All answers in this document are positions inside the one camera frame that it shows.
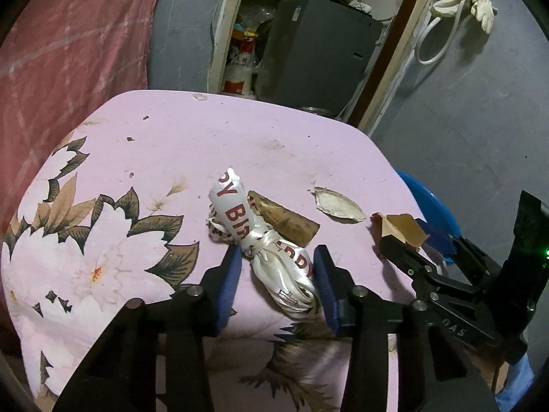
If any pink floral tablecloth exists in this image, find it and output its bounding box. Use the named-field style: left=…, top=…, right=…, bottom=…
left=1, top=90, right=421, bottom=410

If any grey metal cabinet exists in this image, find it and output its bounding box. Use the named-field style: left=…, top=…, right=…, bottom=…
left=255, top=0, right=383, bottom=116

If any blue plastic trash bucket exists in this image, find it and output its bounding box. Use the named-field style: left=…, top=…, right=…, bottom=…
left=397, top=171, right=462, bottom=264

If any white dried leaf scrap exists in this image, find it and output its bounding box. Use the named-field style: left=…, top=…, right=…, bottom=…
left=313, top=187, right=366, bottom=223

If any white red sack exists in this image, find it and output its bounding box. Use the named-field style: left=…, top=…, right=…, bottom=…
left=222, top=35, right=258, bottom=96

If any white birthday ribbon bundle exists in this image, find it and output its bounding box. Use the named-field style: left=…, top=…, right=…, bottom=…
left=208, top=168, right=320, bottom=321

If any red plaid cloth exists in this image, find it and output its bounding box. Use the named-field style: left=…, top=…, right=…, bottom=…
left=0, top=0, right=162, bottom=233

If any white coiled hose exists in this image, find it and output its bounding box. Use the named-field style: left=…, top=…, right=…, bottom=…
left=413, top=0, right=466, bottom=66

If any torn brown cardboard piece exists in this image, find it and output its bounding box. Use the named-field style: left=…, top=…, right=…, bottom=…
left=370, top=212, right=429, bottom=250

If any white rubber glove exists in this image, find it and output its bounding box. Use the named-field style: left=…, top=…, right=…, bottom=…
left=431, top=0, right=498, bottom=34

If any brown paper wrapper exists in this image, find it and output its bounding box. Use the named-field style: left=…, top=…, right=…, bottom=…
left=247, top=191, right=320, bottom=248

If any stainless steel pot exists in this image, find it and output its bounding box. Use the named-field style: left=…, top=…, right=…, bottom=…
left=300, top=106, right=336, bottom=119

